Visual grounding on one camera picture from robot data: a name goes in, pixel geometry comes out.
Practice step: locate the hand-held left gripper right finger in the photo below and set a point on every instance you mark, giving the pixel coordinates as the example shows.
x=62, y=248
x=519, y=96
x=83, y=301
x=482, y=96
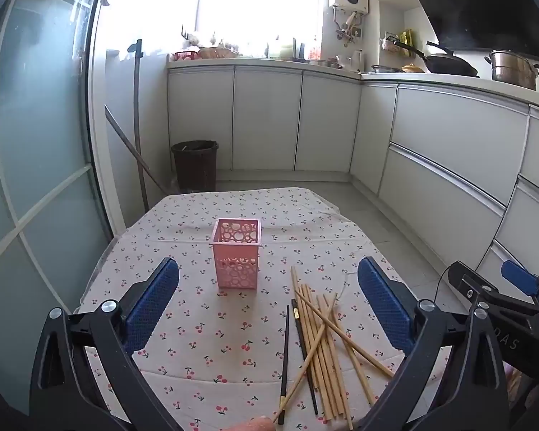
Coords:
x=382, y=305

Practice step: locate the red plastic basket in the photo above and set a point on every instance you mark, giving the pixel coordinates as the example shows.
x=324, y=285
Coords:
x=185, y=55

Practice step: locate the white cabinet with doors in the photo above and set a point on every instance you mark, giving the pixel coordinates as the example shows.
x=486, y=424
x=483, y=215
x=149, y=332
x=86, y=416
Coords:
x=265, y=116

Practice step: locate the grey pole with black clip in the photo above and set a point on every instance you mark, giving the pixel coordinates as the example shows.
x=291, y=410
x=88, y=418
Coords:
x=137, y=121

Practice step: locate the frosted glass sliding door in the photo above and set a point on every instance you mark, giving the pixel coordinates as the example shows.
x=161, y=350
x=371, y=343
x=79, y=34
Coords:
x=40, y=143

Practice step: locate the yellow hanging cloth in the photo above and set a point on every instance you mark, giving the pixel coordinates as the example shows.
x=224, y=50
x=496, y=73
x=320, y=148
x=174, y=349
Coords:
x=406, y=37

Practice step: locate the steel stockpot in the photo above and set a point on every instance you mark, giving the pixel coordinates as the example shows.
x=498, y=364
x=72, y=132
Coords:
x=514, y=69

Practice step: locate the steel pan lid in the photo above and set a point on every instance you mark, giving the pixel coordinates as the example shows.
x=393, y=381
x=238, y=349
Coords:
x=385, y=69

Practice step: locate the cherry-print tablecloth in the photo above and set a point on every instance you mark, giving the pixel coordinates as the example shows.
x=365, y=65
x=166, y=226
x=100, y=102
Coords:
x=197, y=215

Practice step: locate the black wok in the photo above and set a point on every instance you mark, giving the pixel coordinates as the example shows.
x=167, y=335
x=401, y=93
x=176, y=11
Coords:
x=449, y=63

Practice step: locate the black range hood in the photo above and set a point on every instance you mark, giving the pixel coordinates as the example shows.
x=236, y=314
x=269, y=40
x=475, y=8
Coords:
x=476, y=4

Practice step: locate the black wall hook rack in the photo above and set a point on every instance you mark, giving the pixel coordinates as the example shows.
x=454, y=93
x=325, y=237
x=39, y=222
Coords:
x=184, y=33

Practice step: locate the bunch of wooden chopsticks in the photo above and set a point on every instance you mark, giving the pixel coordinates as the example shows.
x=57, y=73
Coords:
x=323, y=359

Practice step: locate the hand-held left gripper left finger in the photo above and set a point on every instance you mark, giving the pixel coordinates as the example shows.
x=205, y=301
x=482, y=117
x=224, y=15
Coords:
x=152, y=305

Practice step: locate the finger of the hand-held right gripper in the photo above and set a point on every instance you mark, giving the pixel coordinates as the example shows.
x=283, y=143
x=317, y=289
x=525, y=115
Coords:
x=465, y=280
x=519, y=276

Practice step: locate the orange clay pot lid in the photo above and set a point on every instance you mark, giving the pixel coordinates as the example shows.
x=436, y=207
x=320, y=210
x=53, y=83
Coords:
x=413, y=68

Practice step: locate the tray of bread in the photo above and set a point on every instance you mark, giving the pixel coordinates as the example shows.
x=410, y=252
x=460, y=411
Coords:
x=218, y=52

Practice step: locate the steel bowls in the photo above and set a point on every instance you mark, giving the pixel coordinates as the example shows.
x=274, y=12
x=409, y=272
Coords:
x=322, y=63

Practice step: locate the bright window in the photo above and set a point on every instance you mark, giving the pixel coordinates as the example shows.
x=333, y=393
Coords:
x=260, y=4

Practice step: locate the bare metal pole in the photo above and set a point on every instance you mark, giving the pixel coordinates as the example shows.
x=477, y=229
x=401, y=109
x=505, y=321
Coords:
x=134, y=148

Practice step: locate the white kettle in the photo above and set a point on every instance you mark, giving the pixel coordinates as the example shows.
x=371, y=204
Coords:
x=358, y=60

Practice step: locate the pink perforated basket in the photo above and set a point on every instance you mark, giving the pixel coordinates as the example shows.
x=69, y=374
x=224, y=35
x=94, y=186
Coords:
x=236, y=274

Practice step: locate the brown wastebasket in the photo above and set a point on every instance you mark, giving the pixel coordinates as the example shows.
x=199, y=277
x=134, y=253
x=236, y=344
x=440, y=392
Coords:
x=195, y=166

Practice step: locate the white plastic containers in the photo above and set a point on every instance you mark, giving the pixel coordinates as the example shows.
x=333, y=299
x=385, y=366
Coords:
x=282, y=48

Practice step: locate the copper saucepan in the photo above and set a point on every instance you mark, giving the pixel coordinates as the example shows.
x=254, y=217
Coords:
x=390, y=44

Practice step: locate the white cabinet with drawers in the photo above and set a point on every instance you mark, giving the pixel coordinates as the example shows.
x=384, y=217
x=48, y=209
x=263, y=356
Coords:
x=453, y=143

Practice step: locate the person's left hand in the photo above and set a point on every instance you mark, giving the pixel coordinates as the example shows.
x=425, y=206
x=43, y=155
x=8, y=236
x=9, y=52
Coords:
x=251, y=425

